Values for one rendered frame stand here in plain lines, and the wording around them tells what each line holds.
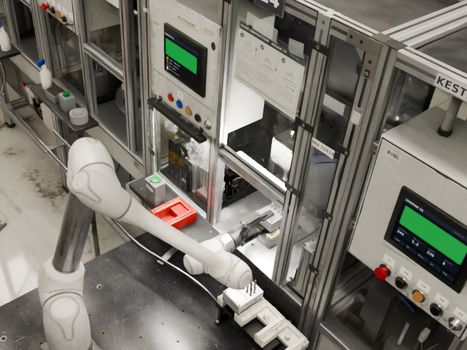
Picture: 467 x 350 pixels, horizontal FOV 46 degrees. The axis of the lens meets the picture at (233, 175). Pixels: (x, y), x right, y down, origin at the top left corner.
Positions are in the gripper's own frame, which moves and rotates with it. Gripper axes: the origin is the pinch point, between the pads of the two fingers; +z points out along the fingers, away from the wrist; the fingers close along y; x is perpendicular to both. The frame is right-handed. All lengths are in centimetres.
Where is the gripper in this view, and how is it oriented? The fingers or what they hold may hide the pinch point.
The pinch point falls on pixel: (265, 219)
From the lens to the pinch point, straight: 232.7
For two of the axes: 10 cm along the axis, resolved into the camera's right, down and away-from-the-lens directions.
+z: 7.6, -3.9, 5.3
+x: -6.5, -5.2, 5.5
